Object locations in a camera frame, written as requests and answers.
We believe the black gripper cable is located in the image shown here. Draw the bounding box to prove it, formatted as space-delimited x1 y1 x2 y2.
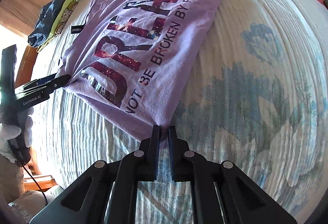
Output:
7 136 50 205

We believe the white blue floral bedsheet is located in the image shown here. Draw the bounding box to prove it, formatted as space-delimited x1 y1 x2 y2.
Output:
32 0 327 223

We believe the folded lime green garment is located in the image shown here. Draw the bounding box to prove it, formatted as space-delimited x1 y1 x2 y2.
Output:
37 0 78 53

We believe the left white gloved hand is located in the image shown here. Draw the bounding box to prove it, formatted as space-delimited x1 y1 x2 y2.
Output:
0 107 34 164

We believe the purple printed t-shirt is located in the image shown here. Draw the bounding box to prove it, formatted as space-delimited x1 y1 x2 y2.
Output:
58 0 221 141

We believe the beige leather seat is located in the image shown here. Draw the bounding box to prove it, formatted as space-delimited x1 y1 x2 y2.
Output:
0 156 63 223

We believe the folded patterned brown garment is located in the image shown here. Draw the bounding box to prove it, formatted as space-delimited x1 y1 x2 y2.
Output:
54 1 78 36

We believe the folded navy garment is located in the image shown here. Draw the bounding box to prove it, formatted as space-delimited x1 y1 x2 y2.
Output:
28 0 66 48

